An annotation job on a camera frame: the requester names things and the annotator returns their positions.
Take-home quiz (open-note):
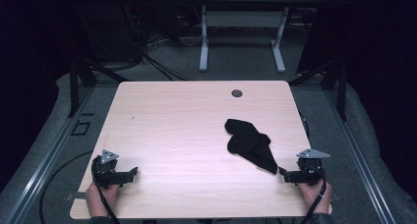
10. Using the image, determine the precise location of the grey metal table bracket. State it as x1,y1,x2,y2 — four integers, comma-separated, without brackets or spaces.
63,191,88,201

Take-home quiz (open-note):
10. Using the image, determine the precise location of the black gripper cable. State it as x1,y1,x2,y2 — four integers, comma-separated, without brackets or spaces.
299,164,328,224
38,149,122,224

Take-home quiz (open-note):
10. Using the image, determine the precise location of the bundle of black floor cables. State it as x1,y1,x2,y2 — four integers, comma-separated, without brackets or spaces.
119,1,195,83

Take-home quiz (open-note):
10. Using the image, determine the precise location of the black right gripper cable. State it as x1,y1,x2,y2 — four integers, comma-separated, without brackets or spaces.
299,164,328,224

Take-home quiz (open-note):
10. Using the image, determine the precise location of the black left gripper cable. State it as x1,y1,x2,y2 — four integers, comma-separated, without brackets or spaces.
38,149,122,224

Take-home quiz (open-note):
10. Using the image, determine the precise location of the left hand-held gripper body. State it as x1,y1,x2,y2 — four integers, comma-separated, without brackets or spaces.
90,149,134,190

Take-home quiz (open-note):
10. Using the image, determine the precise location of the black metal stand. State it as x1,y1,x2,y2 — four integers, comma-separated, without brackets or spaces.
288,58,348,122
67,51,130,119

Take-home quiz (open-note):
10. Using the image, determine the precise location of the person's right hand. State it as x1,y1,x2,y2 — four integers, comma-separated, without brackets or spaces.
297,181,333,215

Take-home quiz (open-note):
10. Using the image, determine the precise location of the aluminium floor rail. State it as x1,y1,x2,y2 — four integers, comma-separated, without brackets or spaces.
323,89,398,224
0,85,96,224

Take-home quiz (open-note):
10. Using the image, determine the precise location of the white desk with grey legs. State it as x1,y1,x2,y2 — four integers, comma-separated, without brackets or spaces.
180,0,326,74

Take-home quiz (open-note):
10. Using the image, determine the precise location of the black sock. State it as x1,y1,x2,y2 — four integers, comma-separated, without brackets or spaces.
226,134,279,176
224,118,271,145

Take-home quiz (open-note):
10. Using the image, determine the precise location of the person's left hand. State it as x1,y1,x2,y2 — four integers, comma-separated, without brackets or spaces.
85,183,120,218

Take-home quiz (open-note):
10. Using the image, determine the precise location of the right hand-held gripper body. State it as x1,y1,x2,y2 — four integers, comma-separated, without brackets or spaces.
286,147,331,187

